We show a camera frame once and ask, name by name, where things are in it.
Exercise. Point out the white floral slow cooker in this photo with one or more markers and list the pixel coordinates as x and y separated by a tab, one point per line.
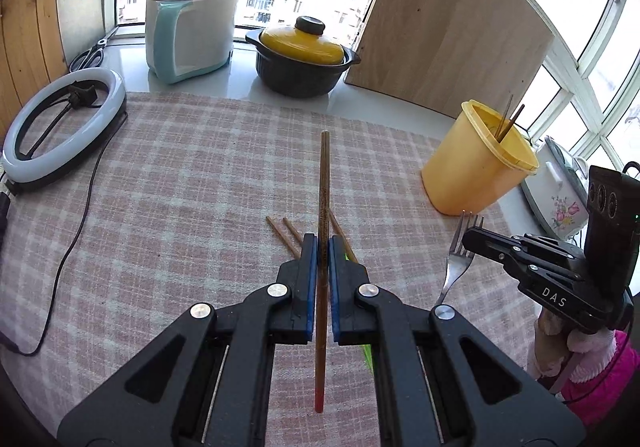
550	197

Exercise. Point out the white cutting board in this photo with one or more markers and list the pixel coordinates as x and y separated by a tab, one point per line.
80	17

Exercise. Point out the checkered tablecloth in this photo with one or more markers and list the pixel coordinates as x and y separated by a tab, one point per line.
175	202

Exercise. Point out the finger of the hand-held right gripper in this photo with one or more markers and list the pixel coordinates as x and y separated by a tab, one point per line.
500	244
550	269

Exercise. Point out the yellow clay pot lid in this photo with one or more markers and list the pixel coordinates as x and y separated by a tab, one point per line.
300	47

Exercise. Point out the person's right hand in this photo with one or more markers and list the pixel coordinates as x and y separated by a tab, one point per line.
550	352

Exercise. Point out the metal fork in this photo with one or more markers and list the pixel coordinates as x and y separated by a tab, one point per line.
457	262

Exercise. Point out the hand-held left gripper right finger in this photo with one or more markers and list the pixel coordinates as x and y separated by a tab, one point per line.
334	297

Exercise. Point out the white window frame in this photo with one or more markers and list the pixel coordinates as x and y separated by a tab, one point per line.
575	77

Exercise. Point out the person's right forearm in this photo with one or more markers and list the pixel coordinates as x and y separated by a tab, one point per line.
610	377

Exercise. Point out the green plastic spoon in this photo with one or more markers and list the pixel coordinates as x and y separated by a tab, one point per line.
367	358

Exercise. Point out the black scissors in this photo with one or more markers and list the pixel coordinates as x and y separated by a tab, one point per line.
92	58

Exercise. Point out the black clay pot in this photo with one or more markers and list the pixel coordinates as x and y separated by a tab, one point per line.
295	77

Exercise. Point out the black tripod stand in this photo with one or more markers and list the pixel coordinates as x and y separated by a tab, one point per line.
4	212

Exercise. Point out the wooden plank board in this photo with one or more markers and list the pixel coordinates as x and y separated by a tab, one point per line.
30	27

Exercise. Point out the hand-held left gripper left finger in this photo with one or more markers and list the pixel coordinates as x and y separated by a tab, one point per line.
310	287

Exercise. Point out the light wooden board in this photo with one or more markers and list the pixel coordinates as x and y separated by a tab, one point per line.
450	27

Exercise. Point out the pile of wooden chopsticks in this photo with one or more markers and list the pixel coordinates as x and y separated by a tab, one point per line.
282	235

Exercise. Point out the yellow plastic container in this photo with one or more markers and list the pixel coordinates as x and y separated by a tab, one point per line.
465	177

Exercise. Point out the glass slow cooker lid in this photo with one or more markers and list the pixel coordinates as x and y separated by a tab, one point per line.
565	159

